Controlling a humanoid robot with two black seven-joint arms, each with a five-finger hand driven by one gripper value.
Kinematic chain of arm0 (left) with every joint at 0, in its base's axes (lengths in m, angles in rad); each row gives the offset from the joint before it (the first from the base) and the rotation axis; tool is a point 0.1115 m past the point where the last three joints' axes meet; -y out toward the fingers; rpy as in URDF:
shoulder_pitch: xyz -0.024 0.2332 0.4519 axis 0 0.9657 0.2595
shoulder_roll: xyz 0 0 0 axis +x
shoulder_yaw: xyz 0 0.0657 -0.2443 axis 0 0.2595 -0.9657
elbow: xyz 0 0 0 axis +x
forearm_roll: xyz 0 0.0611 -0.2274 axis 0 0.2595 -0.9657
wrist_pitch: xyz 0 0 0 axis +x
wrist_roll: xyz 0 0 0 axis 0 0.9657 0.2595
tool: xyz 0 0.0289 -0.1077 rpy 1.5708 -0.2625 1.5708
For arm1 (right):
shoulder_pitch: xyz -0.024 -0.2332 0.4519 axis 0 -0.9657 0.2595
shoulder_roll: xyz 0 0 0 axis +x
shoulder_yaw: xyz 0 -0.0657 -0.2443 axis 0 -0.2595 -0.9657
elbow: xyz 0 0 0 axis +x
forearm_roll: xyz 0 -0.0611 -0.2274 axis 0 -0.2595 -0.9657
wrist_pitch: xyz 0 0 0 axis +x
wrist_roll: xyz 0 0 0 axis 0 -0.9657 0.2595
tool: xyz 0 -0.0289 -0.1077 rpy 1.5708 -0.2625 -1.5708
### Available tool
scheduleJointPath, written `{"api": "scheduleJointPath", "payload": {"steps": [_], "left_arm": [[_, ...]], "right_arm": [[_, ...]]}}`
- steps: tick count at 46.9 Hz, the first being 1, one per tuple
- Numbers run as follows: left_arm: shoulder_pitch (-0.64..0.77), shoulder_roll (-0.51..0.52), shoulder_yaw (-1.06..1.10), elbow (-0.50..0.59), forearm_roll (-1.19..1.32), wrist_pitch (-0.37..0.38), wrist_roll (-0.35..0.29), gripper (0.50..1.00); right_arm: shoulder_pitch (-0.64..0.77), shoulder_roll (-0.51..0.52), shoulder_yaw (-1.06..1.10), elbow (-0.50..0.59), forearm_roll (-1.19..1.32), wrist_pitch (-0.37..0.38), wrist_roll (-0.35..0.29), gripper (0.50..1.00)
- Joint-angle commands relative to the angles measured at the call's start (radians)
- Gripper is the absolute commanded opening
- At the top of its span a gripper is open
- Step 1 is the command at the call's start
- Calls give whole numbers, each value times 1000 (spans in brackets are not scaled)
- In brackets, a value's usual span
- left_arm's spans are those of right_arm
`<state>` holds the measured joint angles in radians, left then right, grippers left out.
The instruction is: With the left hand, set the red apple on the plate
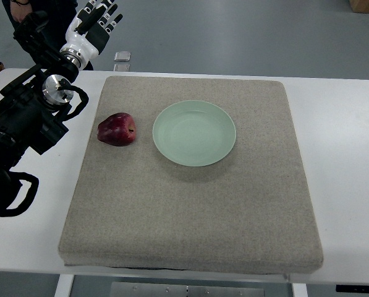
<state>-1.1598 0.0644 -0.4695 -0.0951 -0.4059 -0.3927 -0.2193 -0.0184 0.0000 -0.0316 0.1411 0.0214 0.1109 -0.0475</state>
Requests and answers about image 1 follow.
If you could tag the white table leg right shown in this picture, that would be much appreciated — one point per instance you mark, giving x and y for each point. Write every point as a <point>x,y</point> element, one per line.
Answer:
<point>299,290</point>

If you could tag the pale green plate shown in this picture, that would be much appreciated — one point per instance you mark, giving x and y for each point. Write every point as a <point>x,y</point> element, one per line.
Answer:
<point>194,133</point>

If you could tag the silver floor outlet lower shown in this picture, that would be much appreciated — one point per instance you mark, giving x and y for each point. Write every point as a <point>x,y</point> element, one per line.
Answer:
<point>121,67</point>

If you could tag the beige square cushion mat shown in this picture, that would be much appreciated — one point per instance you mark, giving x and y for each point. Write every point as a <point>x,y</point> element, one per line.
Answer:
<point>249,213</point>

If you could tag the white table leg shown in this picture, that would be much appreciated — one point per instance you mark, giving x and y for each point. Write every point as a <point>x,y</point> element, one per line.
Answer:
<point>299,290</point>
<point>64,285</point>

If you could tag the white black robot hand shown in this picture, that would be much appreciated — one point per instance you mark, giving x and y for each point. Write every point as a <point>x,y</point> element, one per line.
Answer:
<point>89,32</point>

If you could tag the silver floor outlet upper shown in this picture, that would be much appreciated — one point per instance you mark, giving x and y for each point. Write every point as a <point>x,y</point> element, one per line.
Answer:
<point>122,56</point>

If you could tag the metal table base plate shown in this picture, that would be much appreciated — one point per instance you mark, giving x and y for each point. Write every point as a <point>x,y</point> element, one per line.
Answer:
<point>126,289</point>

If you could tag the white table leg left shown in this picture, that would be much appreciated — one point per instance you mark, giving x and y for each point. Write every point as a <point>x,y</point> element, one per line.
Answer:
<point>64,285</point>

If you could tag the black table control panel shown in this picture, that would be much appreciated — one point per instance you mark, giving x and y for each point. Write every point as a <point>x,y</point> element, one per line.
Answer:
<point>352,289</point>

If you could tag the silver floor outlet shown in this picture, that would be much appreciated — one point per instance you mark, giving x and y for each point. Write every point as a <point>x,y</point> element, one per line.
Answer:
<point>122,56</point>
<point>121,67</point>

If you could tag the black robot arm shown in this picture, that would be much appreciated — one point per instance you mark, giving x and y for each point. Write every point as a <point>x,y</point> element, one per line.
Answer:
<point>33,110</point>

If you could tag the cardboard box corner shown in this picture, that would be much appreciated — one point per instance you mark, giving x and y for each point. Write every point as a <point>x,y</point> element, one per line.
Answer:
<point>359,6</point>

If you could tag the red apple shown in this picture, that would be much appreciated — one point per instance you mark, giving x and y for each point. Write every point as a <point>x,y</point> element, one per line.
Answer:
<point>118,130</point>

